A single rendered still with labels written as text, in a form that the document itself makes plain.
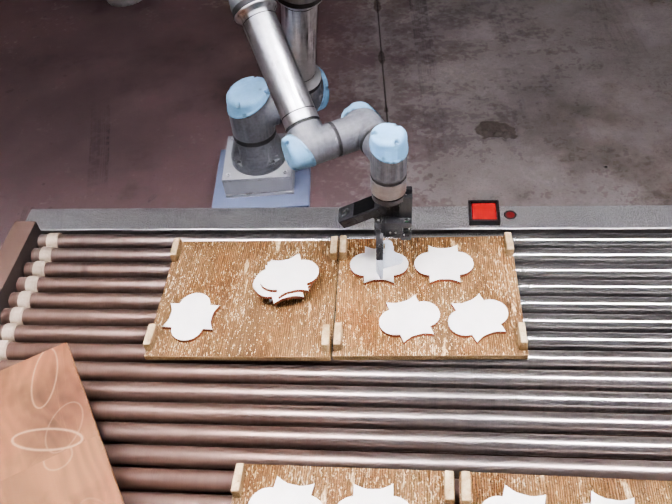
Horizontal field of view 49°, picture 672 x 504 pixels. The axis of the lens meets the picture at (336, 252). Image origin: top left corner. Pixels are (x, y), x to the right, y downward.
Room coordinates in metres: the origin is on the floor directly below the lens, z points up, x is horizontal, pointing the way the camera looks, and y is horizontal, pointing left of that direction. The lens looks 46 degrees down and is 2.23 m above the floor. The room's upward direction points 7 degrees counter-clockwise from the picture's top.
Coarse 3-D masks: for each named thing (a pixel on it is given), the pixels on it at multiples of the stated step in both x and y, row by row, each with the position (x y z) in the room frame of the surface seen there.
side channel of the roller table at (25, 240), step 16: (16, 224) 1.46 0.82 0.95; (32, 224) 1.46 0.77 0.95; (16, 240) 1.40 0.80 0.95; (32, 240) 1.42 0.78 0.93; (0, 256) 1.35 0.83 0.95; (16, 256) 1.35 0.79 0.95; (0, 272) 1.30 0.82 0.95; (16, 272) 1.31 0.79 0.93; (0, 288) 1.24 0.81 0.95; (0, 304) 1.21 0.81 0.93; (0, 320) 1.18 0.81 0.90
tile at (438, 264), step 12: (432, 252) 1.20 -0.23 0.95; (444, 252) 1.19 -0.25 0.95; (456, 252) 1.19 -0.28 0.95; (420, 264) 1.16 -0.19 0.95; (432, 264) 1.16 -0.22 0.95; (444, 264) 1.16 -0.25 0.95; (456, 264) 1.15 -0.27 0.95; (468, 264) 1.15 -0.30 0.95; (432, 276) 1.12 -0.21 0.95; (444, 276) 1.12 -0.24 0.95; (456, 276) 1.11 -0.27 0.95
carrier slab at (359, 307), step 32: (352, 256) 1.22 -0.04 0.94; (416, 256) 1.20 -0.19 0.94; (480, 256) 1.18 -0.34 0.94; (512, 256) 1.16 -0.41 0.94; (352, 288) 1.12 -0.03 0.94; (384, 288) 1.11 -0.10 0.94; (416, 288) 1.10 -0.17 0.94; (448, 288) 1.09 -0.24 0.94; (480, 288) 1.08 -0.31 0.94; (512, 288) 1.07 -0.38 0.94; (352, 320) 1.03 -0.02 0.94; (512, 320) 0.98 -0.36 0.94; (352, 352) 0.94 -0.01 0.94; (384, 352) 0.93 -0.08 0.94; (416, 352) 0.92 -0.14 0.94; (448, 352) 0.92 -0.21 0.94; (480, 352) 0.91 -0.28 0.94; (512, 352) 0.90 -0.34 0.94
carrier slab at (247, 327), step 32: (192, 256) 1.29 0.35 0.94; (224, 256) 1.27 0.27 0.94; (256, 256) 1.26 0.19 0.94; (288, 256) 1.25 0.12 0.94; (320, 256) 1.24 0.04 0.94; (192, 288) 1.18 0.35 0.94; (224, 288) 1.17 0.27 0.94; (320, 288) 1.13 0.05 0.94; (160, 320) 1.10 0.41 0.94; (224, 320) 1.07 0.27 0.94; (256, 320) 1.06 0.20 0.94; (288, 320) 1.05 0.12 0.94; (320, 320) 1.04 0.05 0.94; (160, 352) 1.00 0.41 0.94; (192, 352) 0.99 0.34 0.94; (224, 352) 0.98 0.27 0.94; (256, 352) 0.97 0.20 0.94; (288, 352) 0.96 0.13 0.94; (320, 352) 0.95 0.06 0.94
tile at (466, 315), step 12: (480, 300) 1.04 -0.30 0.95; (492, 300) 1.03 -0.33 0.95; (456, 312) 1.01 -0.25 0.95; (468, 312) 1.01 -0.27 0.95; (480, 312) 1.00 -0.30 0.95; (492, 312) 1.00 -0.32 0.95; (504, 312) 1.00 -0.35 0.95; (456, 324) 0.98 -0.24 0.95; (468, 324) 0.97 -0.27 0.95; (480, 324) 0.97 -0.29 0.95; (492, 324) 0.97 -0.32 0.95; (468, 336) 0.95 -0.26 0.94; (480, 336) 0.94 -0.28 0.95
